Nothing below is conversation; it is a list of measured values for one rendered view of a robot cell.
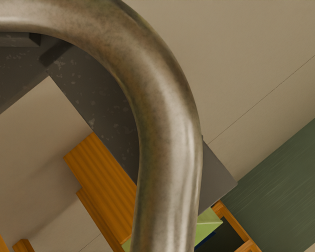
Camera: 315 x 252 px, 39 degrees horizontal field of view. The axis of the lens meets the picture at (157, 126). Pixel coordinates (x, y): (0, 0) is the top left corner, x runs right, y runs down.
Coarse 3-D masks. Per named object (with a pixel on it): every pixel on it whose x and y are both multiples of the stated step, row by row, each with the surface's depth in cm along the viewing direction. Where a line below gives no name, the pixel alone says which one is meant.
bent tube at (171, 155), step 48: (0, 0) 20; (48, 0) 20; (96, 0) 20; (96, 48) 20; (144, 48) 20; (144, 96) 20; (192, 96) 21; (144, 144) 20; (192, 144) 20; (144, 192) 20; (192, 192) 20; (144, 240) 19; (192, 240) 20
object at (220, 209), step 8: (216, 208) 556; (224, 208) 557; (224, 216) 554; (232, 216) 594; (232, 224) 549; (216, 232) 599; (240, 232) 544; (248, 240) 535; (240, 248) 535; (248, 248) 537; (256, 248) 533
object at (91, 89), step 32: (0, 64) 25; (32, 64) 25; (64, 64) 25; (96, 64) 25; (0, 96) 25; (96, 96) 25; (96, 128) 25; (128, 128) 24; (128, 160) 24; (224, 192) 24
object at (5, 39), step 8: (0, 32) 23; (8, 32) 23; (16, 32) 23; (24, 32) 23; (32, 32) 23; (0, 40) 23; (8, 40) 23; (16, 40) 23; (24, 40) 23; (32, 40) 24
